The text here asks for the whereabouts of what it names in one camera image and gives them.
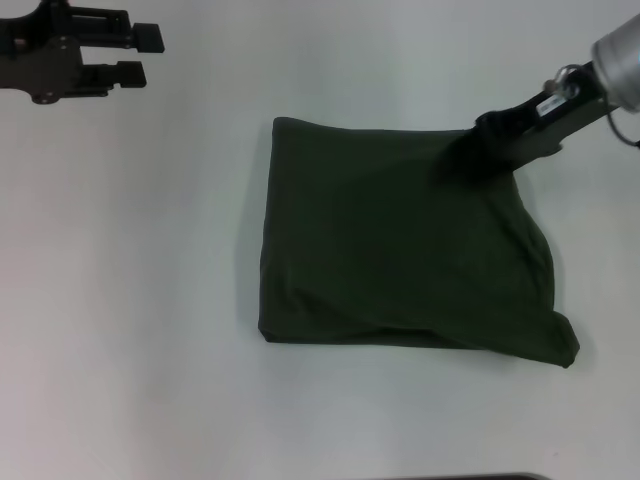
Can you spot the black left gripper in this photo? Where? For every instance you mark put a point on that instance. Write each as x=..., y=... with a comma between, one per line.
x=40, y=55

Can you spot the dark green FREE t-shirt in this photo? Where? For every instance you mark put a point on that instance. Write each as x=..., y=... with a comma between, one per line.
x=400, y=250

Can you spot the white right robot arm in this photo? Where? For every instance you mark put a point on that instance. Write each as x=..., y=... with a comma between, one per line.
x=620, y=60

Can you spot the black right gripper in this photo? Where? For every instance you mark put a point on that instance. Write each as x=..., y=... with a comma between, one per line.
x=545, y=125

